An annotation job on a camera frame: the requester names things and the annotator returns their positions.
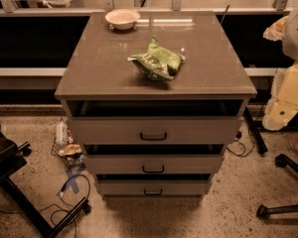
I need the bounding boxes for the grey bottom drawer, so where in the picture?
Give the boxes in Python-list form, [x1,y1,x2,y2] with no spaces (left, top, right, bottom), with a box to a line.
[95,174,212,196]

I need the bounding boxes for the grey drawer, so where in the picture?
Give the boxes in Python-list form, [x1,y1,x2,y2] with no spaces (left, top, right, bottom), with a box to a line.
[95,174,212,196]
[70,100,242,145]
[84,145,222,175]

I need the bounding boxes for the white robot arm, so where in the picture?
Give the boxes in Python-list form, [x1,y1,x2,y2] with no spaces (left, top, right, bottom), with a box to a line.
[263,5,298,60]

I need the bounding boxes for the grey drawer cabinet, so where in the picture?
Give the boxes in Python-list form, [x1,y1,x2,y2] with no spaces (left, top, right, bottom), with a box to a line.
[54,11,258,203]

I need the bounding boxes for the grey top drawer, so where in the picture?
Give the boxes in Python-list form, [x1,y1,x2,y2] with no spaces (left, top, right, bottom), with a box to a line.
[70,100,242,145]

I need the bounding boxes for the grey middle drawer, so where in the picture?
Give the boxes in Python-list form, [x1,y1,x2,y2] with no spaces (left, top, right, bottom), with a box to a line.
[84,145,222,175]

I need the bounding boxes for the green chip bag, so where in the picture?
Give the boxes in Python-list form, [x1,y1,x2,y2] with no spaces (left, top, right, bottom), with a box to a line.
[127,37,186,81]

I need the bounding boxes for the white plastic bottle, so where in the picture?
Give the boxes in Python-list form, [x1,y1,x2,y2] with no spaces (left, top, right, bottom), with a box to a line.
[56,121,68,147]

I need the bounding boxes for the white bowl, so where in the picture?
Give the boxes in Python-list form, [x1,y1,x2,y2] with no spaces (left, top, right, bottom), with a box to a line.
[105,9,140,30]

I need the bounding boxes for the black metal floor bar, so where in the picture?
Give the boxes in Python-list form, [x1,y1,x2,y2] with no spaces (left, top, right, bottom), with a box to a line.
[243,108,268,155]

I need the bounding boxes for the black office chair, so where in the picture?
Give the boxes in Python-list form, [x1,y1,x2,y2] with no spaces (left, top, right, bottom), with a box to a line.
[0,124,90,238]

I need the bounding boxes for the black floor cable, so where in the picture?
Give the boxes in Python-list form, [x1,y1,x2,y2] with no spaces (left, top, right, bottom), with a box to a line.
[0,174,91,238]

